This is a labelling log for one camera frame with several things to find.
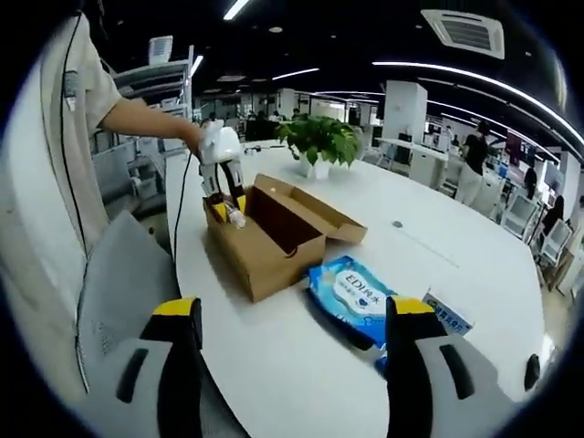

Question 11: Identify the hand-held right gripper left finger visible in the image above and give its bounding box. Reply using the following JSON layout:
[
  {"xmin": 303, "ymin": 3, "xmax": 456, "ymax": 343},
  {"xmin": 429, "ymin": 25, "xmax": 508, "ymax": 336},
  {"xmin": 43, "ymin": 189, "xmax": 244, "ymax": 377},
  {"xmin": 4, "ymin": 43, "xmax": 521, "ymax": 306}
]
[{"xmin": 77, "ymin": 297, "xmax": 204, "ymax": 438}]

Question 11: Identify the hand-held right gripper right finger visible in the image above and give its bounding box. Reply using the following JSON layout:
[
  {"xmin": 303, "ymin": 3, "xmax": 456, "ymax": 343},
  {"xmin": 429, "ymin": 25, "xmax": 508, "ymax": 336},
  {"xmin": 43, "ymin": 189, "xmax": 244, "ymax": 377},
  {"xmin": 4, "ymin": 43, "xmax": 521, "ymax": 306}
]
[{"xmin": 385, "ymin": 294, "xmax": 526, "ymax": 438}]

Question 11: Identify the white pump bottle red label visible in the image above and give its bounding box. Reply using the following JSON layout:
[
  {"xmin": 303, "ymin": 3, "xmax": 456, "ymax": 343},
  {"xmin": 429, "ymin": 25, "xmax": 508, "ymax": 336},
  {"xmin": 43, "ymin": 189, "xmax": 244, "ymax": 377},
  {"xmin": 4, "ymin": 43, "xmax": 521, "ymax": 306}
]
[{"xmin": 225, "ymin": 204, "xmax": 247, "ymax": 229}]

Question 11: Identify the white green medicine box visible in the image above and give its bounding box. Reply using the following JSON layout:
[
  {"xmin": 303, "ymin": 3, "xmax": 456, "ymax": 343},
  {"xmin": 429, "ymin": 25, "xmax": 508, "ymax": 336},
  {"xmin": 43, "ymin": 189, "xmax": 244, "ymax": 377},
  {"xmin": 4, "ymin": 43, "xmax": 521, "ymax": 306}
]
[{"xmin": 422, "ymin": 285, "xmax": 475, "ymax": 338}]

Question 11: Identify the brown cardboard shoe box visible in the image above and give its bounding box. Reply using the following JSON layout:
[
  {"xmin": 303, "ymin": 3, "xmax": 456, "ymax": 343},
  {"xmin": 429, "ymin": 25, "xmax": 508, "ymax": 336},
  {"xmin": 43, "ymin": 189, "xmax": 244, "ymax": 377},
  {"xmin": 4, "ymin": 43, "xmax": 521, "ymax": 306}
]
[{"xmin": 203, "ymin": 172, "xmax": 369, "ymax": 303}]

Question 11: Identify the blue soft item wipes pack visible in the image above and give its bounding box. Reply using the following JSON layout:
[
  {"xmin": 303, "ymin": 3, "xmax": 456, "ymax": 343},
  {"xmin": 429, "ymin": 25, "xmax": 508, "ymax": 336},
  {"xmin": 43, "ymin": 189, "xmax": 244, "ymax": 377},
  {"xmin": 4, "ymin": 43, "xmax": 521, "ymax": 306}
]
[{"xmin": 304, "ymin": 255, "xmax": 398, "ymax": 355}]

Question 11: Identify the white storage box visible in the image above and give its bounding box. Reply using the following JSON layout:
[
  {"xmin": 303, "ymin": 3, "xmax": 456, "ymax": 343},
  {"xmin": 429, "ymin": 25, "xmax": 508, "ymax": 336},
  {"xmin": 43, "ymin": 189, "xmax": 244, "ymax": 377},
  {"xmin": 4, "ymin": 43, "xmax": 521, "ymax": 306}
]
[{"xmin": 148, "ymin": 35, "xmax": 174, "ymax": 65}]

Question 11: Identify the grey metal shelf rack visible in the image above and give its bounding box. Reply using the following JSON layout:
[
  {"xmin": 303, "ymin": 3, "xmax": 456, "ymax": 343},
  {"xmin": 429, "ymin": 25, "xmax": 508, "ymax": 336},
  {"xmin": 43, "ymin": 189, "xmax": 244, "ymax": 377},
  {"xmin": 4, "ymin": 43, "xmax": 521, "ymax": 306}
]
[{"xmin": 113, "ymin": 35, "xmax": 197, "ymax": 138}]

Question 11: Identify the green potted plant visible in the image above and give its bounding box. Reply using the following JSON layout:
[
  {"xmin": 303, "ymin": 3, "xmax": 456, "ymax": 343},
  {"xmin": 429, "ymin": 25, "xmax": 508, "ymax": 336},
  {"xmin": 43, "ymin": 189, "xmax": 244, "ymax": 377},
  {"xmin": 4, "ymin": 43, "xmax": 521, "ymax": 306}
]
[{"xmin": 276, "ymin": 114, "xmax": 361, "ymax": 180}]

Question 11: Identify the short ceiling light strip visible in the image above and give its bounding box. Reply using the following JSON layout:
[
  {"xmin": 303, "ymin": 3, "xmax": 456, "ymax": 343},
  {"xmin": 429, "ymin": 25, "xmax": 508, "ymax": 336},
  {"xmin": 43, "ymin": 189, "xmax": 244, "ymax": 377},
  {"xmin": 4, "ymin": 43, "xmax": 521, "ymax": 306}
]
[
  {"xmin": 272, "ymin": 67, "xmax": 320, "ymax": 81},
  {"xmin": 223, "ymin": 0, "xmax": 250, "ymax": 22}
]

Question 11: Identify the grey mesh office chair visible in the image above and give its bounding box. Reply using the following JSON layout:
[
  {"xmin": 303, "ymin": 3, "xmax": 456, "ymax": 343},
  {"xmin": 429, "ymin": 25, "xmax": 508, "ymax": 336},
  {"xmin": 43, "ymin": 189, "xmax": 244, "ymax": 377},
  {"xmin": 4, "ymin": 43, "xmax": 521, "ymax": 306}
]
[{"xmin": 75, "ymin": 209, "xmax": 256, "ymax": 438}]

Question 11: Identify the black computer mouse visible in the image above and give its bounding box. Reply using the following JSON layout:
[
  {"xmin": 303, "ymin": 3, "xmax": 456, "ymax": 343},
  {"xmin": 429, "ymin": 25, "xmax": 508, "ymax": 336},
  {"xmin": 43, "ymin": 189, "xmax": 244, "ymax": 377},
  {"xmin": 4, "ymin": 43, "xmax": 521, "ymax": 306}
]
[{"xmin": 524, "ymin": 353, "xmax": 542, "ymax": 392}]

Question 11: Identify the white office desk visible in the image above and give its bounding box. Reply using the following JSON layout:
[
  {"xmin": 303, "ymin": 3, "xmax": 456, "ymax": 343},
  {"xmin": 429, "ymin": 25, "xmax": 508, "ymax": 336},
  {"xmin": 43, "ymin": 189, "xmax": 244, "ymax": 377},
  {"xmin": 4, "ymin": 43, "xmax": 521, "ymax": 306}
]
[{"xmin": 376, "ymin": 136, "xmax": 451, "ymax": 183}]

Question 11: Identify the white office chair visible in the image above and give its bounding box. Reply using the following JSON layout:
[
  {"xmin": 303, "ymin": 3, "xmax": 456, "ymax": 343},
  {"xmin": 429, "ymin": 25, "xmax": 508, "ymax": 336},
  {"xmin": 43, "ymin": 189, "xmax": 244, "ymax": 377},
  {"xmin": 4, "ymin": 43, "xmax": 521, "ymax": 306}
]
[
  {"xmin": 501, "ymin": 193, "xmax": 542, "ymax": 238},
  {"xmin": 537, "ymin": 218, "xmax": 574, "ymax": 275}
]

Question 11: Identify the long curved ceiling light strip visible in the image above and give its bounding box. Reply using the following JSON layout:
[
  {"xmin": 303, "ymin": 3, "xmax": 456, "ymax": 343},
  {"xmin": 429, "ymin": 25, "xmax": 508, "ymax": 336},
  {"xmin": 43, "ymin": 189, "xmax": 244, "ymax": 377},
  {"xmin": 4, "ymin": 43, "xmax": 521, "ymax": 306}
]
[{"xmin": 371, "ymin": 61, "xmax": 584, "ymax": 161}]

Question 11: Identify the ceiling air conditioner unit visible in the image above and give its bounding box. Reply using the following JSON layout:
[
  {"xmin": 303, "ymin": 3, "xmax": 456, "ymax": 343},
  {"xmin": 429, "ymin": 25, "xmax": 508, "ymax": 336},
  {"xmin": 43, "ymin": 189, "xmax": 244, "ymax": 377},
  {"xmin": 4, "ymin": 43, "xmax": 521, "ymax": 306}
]
[{"xmin": 420, "ymin": 8, "xmax": 506, "ymax": 60}]

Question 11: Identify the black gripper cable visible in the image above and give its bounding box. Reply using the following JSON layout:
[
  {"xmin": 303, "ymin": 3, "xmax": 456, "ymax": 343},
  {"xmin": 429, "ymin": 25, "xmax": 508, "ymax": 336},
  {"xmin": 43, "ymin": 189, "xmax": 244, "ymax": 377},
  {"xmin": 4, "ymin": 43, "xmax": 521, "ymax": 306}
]
[{"xmin": 172, "ymin": 150, "xmax": 195, "ymax": 266}]

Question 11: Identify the thin black cable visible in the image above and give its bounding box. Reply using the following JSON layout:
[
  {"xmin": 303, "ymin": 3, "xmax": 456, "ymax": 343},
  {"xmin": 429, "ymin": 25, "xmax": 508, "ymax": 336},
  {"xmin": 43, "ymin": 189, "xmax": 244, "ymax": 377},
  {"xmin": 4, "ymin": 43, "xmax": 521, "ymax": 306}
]
[{"xmin": 61, "ymin": 11, "xmax": 92, "ymax": 393}]

